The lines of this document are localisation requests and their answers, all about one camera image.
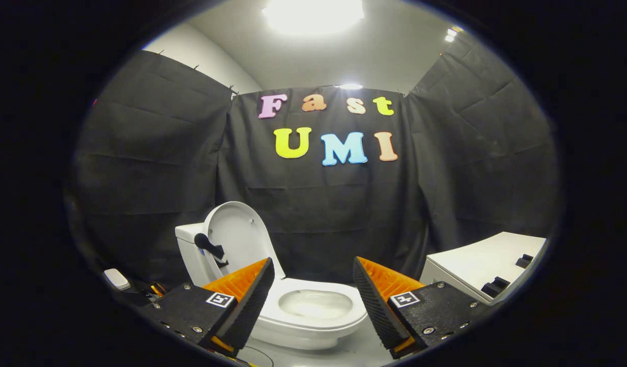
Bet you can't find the white grey cabinet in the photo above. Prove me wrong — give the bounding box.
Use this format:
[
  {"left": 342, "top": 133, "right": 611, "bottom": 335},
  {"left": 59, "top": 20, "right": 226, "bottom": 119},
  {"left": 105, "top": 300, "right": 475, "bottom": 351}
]
[{"left": 420, "top": 232, "right": 547, "bottom": 305}]

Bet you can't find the white ceramic toilet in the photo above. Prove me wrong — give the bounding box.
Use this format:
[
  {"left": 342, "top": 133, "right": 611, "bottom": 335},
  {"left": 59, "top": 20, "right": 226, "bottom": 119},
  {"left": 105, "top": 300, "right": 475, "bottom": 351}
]
[{"left": 175, "top": 223, "right": 369, "bottom": 351}]

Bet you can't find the black lid handle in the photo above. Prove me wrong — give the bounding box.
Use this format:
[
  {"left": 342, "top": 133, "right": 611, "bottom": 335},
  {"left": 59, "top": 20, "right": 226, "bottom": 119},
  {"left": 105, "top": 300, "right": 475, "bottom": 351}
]
[{"left": 194, "top": 233, "right": 229, "bottom": 268}]

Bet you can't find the white toilet lid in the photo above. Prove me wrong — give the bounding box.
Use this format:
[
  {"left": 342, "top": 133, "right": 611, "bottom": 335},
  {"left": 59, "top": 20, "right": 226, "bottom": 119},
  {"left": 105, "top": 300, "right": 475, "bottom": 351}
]
[{"left": 203, "top": 201, "right": 286, "bottom": 280}]

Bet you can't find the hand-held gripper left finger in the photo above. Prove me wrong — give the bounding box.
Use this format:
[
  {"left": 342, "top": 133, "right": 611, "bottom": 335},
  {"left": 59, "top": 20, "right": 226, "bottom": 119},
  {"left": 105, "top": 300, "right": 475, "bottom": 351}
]
[{"left": 149, "top": 257, "right": 276, "bottom": 357}]

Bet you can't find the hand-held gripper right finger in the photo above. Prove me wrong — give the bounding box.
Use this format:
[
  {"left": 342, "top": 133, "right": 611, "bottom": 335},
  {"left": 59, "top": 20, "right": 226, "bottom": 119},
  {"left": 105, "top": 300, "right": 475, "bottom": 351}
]
[{"left": 353, "top": 256, "right": 490, "bottom": 359}]

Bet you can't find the large ceiling lamp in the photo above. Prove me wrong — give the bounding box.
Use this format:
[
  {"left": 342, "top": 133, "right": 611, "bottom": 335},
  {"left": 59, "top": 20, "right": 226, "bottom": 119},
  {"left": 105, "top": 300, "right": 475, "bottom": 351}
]
[{"left": 263, "top": 0, "right": 365, "bottom": 35}]

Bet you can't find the black backdrop cloth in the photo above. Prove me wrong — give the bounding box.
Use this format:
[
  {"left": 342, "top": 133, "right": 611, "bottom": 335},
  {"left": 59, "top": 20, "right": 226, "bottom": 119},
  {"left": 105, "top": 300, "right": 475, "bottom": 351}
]
[{"left": 69, "top": 38, "right": 559, "bottom": 286}]

